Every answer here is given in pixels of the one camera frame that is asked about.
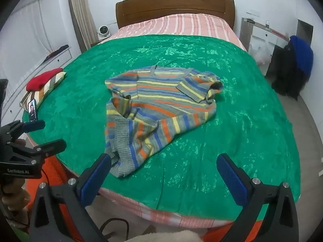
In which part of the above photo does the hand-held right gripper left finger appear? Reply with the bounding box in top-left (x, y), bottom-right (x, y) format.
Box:
top-left (29, 152), bottom-right (113, 242)

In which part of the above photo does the striped pillow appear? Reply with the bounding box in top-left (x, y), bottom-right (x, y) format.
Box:
top-left (20, 71), bottom-right (67, 110)

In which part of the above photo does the beige curtain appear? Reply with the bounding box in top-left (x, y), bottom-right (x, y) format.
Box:
top-left (68, 0), bottom-right (98, 52)

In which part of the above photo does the black clothing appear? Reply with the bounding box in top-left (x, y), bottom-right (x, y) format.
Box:
top-left (267, 42), bottom-right (312, 101)

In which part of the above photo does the grey wall box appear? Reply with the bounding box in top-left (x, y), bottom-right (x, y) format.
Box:
top-left (296, 19), bottom-right (314, 39)

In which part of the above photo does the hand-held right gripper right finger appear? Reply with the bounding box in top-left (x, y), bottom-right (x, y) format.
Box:
top-left (216, 153), bottom-right (299, 242)

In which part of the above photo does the person's left hand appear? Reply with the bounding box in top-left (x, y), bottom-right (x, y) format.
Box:
top-left (0, 179), bottom-right (28, 216)

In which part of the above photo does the black cable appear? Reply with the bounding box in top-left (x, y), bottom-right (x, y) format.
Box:
top-left (100, 218), bottom-right (129, 242)

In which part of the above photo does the white dresser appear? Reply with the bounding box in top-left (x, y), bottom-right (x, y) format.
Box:
top-left (0, 0), bottom-right (73, 131)

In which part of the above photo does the red cloth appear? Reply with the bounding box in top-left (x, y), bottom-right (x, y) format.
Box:
top-left (26, 68), bottom-right (63, 91)

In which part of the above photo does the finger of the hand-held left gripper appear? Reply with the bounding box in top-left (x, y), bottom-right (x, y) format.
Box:
top-left (5, 139), bottom-right (67, 166)
top-left (0, 120), bottom-right (46, 143)

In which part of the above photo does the striped knit sweater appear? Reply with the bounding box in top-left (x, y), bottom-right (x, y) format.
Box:
top-left (104, 65), bottom-right (224, 178)

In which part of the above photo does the white desk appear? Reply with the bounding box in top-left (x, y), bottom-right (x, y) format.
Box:
top-left (252, 23), bottom-right (289, 46)

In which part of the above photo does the pink striped bed sheet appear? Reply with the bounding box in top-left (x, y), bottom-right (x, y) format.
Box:
top-left (96, 13), bottom-right (249, 230)

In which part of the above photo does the green patterned blanket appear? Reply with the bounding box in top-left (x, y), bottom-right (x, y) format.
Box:
top-left (21, 34), bottom-right (302, 218)

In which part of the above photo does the clear plastic bag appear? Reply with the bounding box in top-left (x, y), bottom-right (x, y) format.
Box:
top-left (250, 37), bottom-right (274, 65)

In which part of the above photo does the orange cloth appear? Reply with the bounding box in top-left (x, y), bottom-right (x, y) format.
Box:
top-left (24, 154), bottom-right (269, 242)

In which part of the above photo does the wooden headboard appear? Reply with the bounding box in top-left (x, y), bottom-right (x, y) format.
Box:
top-left (115, 0), bottom-right (236, 31)

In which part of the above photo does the smartphone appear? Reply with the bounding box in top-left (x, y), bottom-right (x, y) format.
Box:
top-left (27, 99), bottom-right (38, 123)

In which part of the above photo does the small white fan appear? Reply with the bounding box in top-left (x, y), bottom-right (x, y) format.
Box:
top-left (97, 25), bottom-right (113, 40)

